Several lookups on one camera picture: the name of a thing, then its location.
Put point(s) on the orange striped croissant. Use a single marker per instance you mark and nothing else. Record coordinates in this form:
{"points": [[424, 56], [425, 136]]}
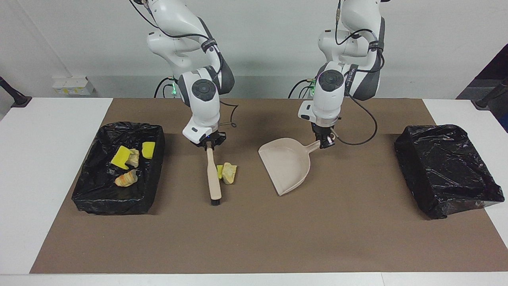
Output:
{"points": [[126, 178]]}

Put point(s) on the small yellow green sponge piece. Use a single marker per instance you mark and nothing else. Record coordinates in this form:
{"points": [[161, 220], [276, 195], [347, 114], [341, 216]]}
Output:
{"points": [[220, 171]]}

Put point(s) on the white wall socket boxes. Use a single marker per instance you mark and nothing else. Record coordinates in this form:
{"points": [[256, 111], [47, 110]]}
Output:
{"points": [[71, 86]]}

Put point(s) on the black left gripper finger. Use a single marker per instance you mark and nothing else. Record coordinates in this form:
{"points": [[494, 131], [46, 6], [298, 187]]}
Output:
{"points": [[322, 143], [331, 141]]}

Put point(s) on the black stand leg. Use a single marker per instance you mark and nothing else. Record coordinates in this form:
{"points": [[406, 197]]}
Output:
{"points": [[18, 100], [486, 101]]}

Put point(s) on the black bag lined bin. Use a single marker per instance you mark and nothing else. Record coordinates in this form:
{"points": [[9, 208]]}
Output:
{"points": [[103, 198], [444, 171]]}

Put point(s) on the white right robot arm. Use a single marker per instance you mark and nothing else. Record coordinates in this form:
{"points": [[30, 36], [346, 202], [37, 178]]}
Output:
{"points": [[204, 99]]}

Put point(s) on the beige rock chunk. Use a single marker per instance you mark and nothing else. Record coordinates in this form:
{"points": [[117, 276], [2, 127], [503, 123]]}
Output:
{"points": [[133, 158], [229, 173]]}

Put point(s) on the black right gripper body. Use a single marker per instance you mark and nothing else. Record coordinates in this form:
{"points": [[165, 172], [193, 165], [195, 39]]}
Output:
{"points": [[216, 140]]}

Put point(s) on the beige hand brush black bristles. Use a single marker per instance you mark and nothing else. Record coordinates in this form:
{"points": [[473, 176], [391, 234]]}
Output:
{"points": [[213, 178]]}

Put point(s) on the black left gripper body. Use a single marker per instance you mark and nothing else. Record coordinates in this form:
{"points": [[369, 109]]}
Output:
{"points": [[325, 132]]}

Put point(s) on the beige plastic dustpan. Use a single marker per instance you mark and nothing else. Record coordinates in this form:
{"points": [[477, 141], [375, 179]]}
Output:
{"points": [[285, 163]]}

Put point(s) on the brown table mat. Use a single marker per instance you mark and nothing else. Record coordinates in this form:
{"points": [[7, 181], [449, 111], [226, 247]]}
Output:
{"points": [[238, 238]]}

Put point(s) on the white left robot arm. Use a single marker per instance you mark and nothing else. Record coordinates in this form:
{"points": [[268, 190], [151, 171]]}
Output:
{"points": [[329, 99]]}

